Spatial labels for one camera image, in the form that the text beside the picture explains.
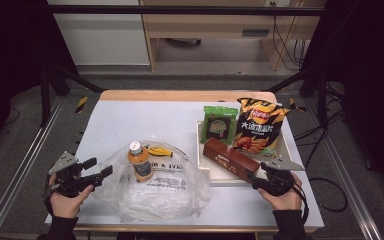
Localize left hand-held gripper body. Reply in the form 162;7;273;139
48;150;104;198

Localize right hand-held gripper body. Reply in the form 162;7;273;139
258;156;306;197

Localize white plastic tray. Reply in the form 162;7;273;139
195;119;295;187

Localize yellow black chips bag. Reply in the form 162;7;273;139
231;97;291;158

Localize brown rectangular box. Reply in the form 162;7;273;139
202;137;262;184

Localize green snack packet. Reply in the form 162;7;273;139
199;105;240;145

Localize clear plastic bag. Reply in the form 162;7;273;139
93;136;212;224

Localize person's right hand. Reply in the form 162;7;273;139
257;173;304;212

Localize person's left hand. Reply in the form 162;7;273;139
48;173;95;219

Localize orange juice bottle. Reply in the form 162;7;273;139
127;141;154;184

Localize yellow black floor tape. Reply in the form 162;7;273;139
288;97;308;113
75;96;89;114

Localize black metal stand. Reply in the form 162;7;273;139
266;66;331;131
39;63;104;128

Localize white cabinet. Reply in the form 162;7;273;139
46;0;151;67

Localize black curtain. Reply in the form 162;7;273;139
0;0;78;158
301;0;384;204

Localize grey footrest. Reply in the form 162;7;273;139
164;37;203;48

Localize light wooden desk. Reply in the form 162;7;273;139
139;0;328;72

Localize black metal crossbar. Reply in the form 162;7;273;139
48;4;326;17

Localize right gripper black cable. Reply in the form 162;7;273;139
291;184;310;224

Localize aluminium floor rail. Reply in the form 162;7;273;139
304;98;384;240
0;96;66;240

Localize black floor cables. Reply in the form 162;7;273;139
293;109;346;171

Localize black looped floor cable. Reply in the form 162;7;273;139
308;177;349;213

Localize black hanging cables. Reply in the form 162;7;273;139
271;14;311;71

